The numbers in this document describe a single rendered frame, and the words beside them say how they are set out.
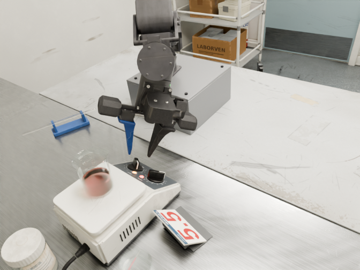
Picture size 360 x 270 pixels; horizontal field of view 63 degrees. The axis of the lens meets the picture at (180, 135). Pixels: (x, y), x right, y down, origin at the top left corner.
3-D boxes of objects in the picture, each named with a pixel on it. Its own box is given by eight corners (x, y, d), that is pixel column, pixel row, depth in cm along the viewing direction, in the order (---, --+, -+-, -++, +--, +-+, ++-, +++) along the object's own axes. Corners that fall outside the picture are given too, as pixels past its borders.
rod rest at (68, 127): (87, 119, 86) (83, 108, 84) (90, 124, 84) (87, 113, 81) (52, 131, 82) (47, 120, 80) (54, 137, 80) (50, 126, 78)
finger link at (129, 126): (117, 113, 58) (119, 120, 53) (135, 116, 59) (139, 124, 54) (110, 146, 60) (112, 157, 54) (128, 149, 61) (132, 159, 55)
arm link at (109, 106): (104, 64, 55) (106, 67, 49) (196, 85, 61) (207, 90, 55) (96, 107, 57) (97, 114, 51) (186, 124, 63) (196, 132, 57)
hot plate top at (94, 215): (105, 163, 58) (104, 159, 57) (149, 189, 52) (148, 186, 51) (51, 203, 51) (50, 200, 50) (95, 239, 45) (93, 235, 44)
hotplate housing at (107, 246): (138, 168, 68) (131, 141, 63) (182, 193, 61) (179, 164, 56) (53, 238, 55) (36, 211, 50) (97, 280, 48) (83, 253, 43)
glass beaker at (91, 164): (89, 207, 49) (74, 172, 44) (81, 186, 53) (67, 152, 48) (123, 191, 51) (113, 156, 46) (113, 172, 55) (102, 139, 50)
